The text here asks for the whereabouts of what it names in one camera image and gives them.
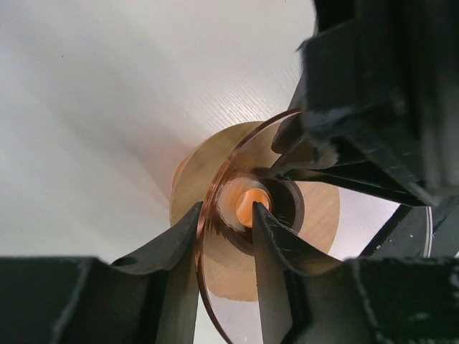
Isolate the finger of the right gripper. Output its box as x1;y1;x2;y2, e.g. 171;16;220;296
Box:
271;113;312;153
272;143;436;207

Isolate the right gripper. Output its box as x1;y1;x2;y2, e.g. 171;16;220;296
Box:
301;1;458;194

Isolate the pink glass dripper cone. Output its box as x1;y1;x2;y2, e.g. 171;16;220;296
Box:
193;109;431;344

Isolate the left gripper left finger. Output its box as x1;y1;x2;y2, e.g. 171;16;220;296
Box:
1;204;202;343

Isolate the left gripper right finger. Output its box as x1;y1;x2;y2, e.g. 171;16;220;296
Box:
252;203;458;343

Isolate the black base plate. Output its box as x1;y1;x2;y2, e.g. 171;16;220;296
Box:
360;196;458;258

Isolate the wooden dripper ring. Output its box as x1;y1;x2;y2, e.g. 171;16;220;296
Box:
169;120;341;304

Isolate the orange glass beaker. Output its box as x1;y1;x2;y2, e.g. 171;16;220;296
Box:
169;151;270;226

